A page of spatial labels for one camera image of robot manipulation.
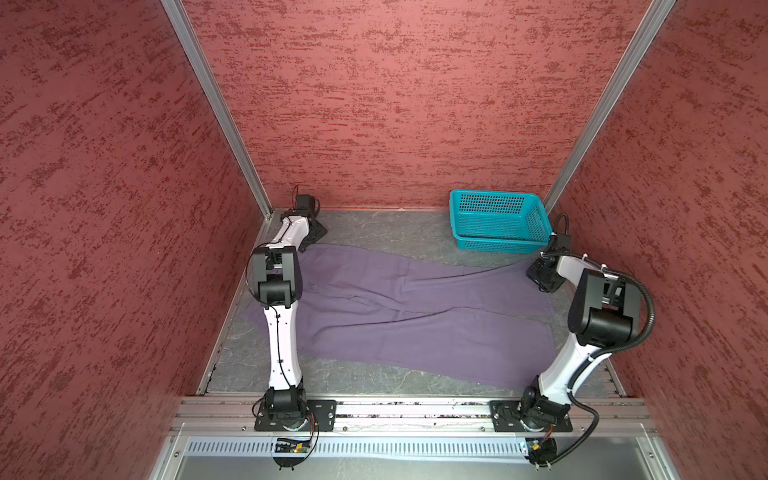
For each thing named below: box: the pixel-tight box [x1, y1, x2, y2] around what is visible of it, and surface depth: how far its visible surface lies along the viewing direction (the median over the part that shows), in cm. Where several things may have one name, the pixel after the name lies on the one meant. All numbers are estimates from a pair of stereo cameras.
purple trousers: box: [244, 244, 557, 388], surface depth 94 cm
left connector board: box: [275, 441, 311, 453], surface depth 73 cm
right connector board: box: [524, 437, 558, 467], surface depth 73 cm
